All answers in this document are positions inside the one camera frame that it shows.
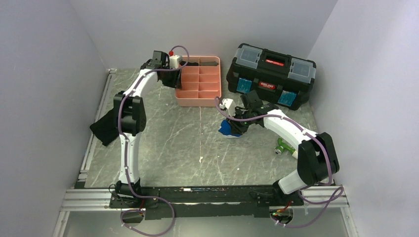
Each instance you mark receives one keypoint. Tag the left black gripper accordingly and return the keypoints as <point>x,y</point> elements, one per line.
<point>176,82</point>

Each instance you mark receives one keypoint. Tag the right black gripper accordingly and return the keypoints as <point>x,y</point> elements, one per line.
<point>235,128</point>

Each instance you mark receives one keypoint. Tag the blue underwear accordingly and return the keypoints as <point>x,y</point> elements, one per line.
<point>225,129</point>

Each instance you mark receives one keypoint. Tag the pink divided organizer tray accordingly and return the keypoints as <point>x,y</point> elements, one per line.
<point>200,85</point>

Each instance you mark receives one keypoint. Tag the black underwear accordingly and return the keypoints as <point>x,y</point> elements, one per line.
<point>104,129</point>

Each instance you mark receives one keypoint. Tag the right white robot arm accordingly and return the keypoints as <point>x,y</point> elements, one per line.
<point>314,152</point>

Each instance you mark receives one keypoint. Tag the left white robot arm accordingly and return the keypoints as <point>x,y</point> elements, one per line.
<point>130,116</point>

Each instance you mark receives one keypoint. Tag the rolled grey cloth in tray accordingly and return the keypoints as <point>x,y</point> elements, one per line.
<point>205,62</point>

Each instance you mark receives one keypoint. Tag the green white tool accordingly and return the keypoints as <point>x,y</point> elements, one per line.
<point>283,146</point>

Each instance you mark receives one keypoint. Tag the black toolbox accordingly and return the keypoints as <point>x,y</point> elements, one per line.
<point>277,78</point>

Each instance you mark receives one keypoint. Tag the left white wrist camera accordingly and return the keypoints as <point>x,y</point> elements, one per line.
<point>174,60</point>

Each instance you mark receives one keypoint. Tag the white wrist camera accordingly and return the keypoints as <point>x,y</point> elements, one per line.
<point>174,60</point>
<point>228,107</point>

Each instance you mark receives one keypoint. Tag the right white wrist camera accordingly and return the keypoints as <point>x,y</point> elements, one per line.
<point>228,107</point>

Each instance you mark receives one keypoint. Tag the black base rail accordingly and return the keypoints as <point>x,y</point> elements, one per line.
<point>204,201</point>

